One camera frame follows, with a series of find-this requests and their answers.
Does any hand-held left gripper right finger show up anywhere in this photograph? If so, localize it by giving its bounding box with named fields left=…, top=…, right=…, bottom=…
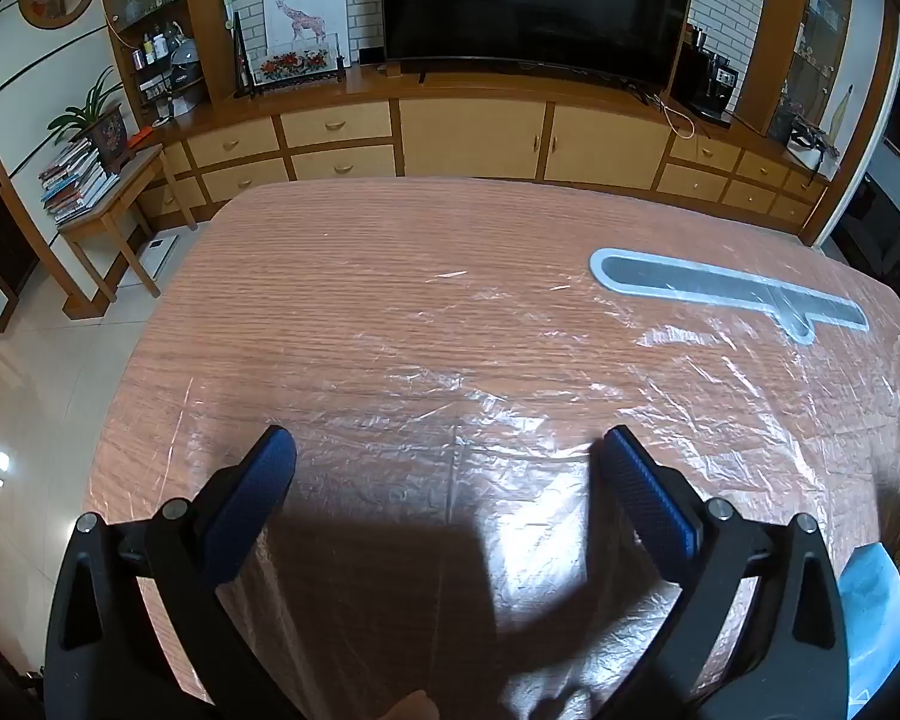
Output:
left=600, top=425, right=850, bottom=720

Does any grey table cable slot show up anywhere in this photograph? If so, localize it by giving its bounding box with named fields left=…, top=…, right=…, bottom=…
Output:
left=589, top=247, right=869, bottom=342

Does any black coffee machine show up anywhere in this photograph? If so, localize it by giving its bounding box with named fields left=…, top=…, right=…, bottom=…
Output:
left=671, top=26, right=741, bottom=122

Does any light blue drawstring bag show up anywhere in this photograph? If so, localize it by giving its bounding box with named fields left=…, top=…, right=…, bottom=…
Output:
left=838, top=540, right=900, bottom=720

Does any framed red flower picture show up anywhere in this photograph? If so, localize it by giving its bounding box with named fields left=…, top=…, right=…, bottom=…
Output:
left=249, top=43, right=344, bottom=89

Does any black flat television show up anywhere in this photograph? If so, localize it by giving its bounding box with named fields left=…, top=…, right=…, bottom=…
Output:
left=379, top=0, right=697, bottom=87

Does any grey helmet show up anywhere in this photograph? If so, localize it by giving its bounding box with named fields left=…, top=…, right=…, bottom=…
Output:
left=166, top=40, right=204, bottom=88

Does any giraffe picture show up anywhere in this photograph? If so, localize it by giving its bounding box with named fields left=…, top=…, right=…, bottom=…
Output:
left=262, top=0, right=352, bottom=65

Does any long wooden drawer cabinet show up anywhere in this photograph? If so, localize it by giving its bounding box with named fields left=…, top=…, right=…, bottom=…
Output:
left=131, top=64, right=833, bottom=235

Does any stack of books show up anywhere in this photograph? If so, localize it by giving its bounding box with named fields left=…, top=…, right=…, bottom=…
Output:
left=37, top=136, right=122, bottom=226

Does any small wooden side table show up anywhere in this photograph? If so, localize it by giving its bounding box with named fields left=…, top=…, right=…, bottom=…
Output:
left=56, top=144, right=197, bottom=317

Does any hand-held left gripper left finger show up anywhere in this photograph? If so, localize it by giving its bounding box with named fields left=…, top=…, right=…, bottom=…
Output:
left=43, top=425, right=301, bottom=720

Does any white floor scale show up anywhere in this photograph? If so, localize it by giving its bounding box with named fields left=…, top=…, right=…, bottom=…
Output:
left=138, top=234, right=182, bottom=276

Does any white bag with black straps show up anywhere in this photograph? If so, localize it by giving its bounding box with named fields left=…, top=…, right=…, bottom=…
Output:
left=782, top=112, right=842, bottom=179

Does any person's left hand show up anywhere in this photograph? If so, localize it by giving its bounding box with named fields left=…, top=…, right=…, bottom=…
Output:
left=390, top=690, right=441, bottom=720

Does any potted green plant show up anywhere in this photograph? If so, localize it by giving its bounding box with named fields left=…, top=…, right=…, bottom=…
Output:
left=47, top=66, right=137, bottom=167

